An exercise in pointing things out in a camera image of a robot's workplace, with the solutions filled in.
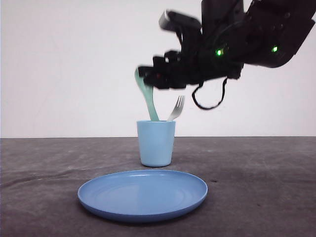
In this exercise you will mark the mint green plastic spoon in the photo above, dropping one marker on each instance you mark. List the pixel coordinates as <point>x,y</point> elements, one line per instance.
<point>147,91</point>

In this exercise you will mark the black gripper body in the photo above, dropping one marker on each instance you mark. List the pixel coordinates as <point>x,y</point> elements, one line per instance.
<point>198,60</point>

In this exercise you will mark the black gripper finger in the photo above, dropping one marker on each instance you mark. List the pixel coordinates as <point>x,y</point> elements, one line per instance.
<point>148,74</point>

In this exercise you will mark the white plastic fork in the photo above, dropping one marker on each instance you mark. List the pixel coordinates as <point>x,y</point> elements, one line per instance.
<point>178,108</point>

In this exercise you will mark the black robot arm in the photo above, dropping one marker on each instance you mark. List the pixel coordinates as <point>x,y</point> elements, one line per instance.
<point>268,34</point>

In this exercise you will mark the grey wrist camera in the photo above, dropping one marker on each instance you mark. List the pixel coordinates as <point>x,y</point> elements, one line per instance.
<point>174,21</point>

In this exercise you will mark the blue plastic plate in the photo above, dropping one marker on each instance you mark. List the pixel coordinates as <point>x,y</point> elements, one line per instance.
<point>143,196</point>

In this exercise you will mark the light blue plastic cup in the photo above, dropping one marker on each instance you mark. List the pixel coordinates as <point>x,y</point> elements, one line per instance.
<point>156,141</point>

